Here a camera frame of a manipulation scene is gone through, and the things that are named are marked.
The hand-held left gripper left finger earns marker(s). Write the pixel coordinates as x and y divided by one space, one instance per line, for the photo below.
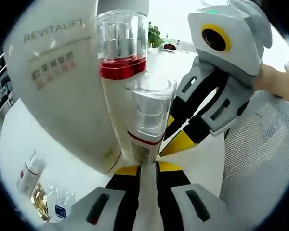
120 199

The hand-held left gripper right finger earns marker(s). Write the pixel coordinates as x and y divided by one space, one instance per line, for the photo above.
178 199

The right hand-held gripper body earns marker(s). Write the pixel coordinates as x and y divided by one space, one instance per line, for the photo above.
240 29

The small white skincare bottle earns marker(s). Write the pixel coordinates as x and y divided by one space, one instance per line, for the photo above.
29 175
147 192

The clear blue skincare sachet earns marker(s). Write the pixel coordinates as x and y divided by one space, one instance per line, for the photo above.
61 204

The gold foil skincare sachet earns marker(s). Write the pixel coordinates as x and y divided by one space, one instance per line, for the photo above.
39 202

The white skincare tube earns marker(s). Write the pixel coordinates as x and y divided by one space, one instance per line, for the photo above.
62 108

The dark red pouch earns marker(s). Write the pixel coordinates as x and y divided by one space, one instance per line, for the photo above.
169 46

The grey mesh chair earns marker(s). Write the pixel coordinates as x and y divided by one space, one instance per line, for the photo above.
260 156

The green potted plant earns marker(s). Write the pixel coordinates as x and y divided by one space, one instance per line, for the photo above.
155 36

